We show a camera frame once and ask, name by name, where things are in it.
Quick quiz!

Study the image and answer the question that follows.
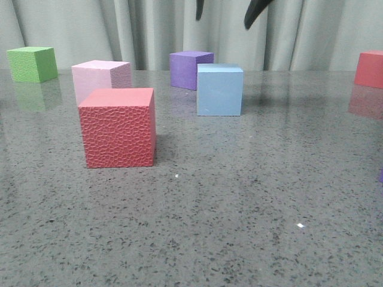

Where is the grey-green curtain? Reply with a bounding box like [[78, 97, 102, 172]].
[[1, 1, 382, 71]]

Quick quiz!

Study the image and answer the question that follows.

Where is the purple foam cube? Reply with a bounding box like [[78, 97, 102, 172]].
[[169, 51, 214, 90]]

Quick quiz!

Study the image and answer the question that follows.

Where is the light blue foam cube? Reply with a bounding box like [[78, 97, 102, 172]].
[[196, 63, 244, 116]]

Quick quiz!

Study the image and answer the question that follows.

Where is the red foam cube far right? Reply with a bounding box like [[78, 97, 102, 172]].
[[354, 50, 383, 88]]

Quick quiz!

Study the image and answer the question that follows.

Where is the pink foam cube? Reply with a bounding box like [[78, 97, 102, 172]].
[[71, 60, 132, 105]]

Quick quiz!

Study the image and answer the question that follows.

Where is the purple cube at right edge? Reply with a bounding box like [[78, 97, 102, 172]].
[[379, 169, 383, 183]]

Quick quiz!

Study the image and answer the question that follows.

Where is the red textured foam cube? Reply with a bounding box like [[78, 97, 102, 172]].
[[78, 88, 156, 168]]

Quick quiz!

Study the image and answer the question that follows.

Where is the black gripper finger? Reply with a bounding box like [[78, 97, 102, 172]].
[[196, 0, 204, 21], [244, 0, 273, 30]]

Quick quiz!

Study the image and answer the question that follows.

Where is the green foam cube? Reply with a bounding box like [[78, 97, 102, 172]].
[[7, 47, 58, 83]]

